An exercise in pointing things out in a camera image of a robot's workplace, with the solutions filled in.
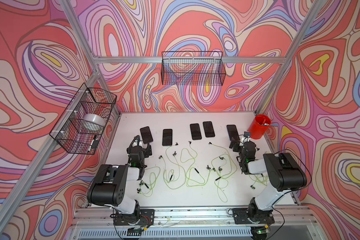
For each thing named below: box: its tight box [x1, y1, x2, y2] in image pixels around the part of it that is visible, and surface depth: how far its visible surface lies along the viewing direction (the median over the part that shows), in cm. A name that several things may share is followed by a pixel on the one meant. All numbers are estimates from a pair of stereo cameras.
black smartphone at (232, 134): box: [226, 124, 240, 149], surface depth 110 cm
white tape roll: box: [82, 113, 106, 130], surface depth 73 cm
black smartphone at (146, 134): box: [139, 126, 153, 144], surface depth 108 cm
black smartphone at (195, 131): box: [190, 123, 202, 140], surface depth 110 cm
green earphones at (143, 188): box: [137, 166, 161, 197], surface depth 85 cm
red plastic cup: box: [247, 114, 271, 140], surface depth 103 cm
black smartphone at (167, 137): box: [162, 128, 173, 146], surface depth 107 cm
